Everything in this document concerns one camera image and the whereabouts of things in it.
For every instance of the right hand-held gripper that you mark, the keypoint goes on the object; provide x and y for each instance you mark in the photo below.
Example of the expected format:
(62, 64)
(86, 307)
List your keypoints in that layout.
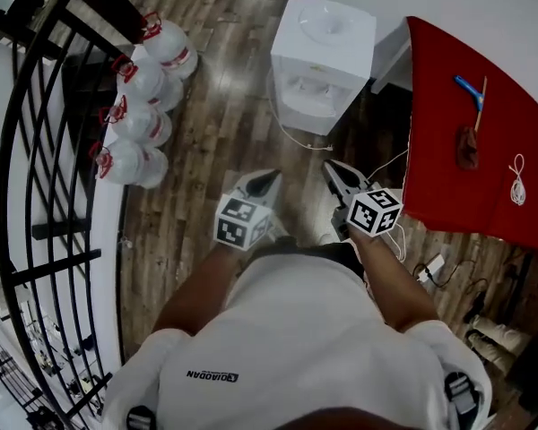
(374, 213)

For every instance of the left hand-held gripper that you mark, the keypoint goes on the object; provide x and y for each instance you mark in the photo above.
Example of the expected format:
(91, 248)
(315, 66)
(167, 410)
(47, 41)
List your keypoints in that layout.
(242, 224)

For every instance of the white water dispenser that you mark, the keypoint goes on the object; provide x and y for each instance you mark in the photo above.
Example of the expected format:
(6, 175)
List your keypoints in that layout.
(323, 52)

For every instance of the person's right forearm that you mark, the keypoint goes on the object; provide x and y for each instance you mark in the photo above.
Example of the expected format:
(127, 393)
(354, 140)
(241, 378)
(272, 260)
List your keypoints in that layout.
(394, 285)

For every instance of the person's left forearm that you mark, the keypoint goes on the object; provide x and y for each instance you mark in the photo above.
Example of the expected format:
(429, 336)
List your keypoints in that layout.
(197, 289)

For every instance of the person's left white shoe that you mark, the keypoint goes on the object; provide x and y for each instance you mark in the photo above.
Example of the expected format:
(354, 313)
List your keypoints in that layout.
(279, 226)

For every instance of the person's black trousers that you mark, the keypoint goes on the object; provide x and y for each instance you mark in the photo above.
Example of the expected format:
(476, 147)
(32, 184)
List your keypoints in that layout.
(336, 251)

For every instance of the white power adapter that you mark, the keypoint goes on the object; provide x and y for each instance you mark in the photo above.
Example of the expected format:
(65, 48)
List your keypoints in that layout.
(432, 264)

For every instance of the brown cloth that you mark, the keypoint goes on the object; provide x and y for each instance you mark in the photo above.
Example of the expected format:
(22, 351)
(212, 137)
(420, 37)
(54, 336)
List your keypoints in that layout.
(468, 148)

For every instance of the person's white shirt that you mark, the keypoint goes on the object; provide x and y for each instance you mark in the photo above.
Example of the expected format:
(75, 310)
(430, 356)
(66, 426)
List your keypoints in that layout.
(296, 338)

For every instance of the black metal railing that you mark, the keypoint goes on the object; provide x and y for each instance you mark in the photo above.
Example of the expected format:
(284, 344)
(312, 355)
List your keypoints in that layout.
(56, 267)

